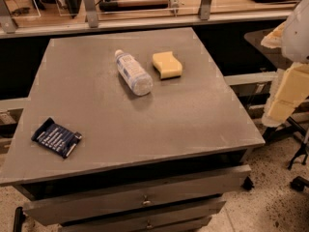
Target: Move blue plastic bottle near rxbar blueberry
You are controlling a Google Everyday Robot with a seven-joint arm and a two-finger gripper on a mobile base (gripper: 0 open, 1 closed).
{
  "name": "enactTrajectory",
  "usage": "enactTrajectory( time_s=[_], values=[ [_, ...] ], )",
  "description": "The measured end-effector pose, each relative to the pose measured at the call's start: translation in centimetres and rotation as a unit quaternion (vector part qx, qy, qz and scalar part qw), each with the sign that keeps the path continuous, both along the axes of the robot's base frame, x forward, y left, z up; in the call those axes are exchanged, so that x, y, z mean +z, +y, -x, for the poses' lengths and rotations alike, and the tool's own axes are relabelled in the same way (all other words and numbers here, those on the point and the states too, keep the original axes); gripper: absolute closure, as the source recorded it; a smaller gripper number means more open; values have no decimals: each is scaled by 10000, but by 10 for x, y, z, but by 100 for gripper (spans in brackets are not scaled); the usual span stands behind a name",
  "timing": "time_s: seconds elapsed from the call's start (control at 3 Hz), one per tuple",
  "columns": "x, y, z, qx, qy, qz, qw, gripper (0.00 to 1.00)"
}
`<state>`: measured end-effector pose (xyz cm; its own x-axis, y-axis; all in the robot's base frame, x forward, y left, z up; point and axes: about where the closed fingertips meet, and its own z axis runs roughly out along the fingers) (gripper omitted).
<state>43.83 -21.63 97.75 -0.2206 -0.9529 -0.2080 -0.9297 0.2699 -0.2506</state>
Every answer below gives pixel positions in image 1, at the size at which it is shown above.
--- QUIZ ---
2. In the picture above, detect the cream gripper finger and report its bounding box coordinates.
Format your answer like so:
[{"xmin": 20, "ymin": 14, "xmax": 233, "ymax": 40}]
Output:
[
  {"xmin": 262, "ymin": 63, "xmax": 309, "ymax": 128},
  {"xmin": 261, "ymin": 22, "xmax": 285, "ymax": 48}
]

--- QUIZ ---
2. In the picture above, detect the clear plastic water bottle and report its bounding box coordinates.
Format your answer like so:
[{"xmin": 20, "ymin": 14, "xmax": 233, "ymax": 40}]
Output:
[{"xmin": 115, "ymin": 49, "xmax": 154, "ymax": 96}]

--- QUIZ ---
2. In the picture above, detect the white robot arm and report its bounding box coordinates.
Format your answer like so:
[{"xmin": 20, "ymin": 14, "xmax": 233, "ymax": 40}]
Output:
[{"xmin": 262, "ymin": 0, "xmax": 309, "ymax": 128}]

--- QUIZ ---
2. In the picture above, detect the blue rxbar blueberry wrapper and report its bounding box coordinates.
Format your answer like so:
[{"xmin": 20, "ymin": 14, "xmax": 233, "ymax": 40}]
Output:
[{"xmin": 31, "ymin": 118, "xmax": 82, "ymax": 159}]

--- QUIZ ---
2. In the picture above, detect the black office chair base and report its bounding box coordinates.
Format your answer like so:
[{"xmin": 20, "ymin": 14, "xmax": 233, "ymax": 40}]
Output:
[{"xmin": 262, "ymin": 116, "xmax": 309, "ymax": 192}]

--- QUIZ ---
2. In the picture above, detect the yellow sponge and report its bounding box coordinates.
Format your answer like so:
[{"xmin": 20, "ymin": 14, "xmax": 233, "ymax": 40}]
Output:
[{"xmin": 153, "ymin": 51, "xmax": 183, "ymax": 79}]

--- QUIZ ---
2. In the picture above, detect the upper grey drawer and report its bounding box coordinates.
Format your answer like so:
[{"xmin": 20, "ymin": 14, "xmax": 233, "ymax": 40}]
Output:
[{"xmin": 24, "ymin": 165, "xmax": 251, "ymax": 225}]

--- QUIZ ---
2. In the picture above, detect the grey drawer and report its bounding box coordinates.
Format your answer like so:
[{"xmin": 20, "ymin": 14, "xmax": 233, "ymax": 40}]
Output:
[
  {"xmin": 57, "ymin": 198, "xmax": 227, "ymax": 232},
  {"xmin": 24, "ymin": 165, "xmax": 251, "ymax": 225}
]

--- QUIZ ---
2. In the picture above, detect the lower grey drawer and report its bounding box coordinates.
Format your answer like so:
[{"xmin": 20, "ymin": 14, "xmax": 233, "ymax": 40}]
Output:
[{"xmin": 57, "ymin": 198, "xmax": 227, "ymax": 232}]

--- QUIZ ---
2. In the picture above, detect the grey drawer cabinet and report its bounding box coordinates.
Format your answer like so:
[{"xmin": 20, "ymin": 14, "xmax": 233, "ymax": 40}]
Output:
[{"xmin": 1, "ymin": 28, "xmax": 264, "ymax": 229}]

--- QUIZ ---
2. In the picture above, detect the grey metal window post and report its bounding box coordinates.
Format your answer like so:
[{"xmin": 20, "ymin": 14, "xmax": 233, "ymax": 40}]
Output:
[
  {"xmin": 83, "ymin": 0, "xmax": 98, "ymax": 28},
  {"xmin": 0, "ymin": 0, "xmax": 17, "ymax": 34},
  {"xmin": 198, "ymin": 0, "xmax": 212, "ymax": 20}
]

